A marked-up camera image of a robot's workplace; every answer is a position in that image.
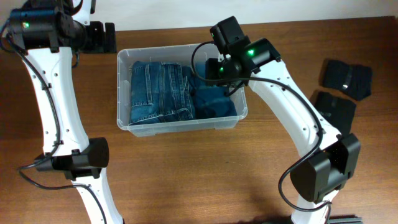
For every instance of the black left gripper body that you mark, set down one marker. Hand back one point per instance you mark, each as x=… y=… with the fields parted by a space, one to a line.
x=101 y=37

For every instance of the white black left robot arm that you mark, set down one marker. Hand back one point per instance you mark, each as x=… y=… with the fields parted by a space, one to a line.
x=49 y=37

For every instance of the dark blue jeans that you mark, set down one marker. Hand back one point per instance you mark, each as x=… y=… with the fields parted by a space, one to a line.
x=160 y=93

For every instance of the blue garment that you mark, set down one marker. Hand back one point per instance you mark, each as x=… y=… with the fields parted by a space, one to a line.
x=210 y=101

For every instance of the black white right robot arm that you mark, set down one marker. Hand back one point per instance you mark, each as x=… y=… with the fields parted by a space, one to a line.
x=327 y=158

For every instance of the clear plastic storage bin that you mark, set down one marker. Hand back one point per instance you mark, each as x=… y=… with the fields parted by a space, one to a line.
x=174 y=53

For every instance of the black garment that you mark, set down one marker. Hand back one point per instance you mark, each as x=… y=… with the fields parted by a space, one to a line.
x=339 y=112
x=353 y=80

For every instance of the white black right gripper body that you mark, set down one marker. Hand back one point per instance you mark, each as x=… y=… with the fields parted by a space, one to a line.
x=218 y=68

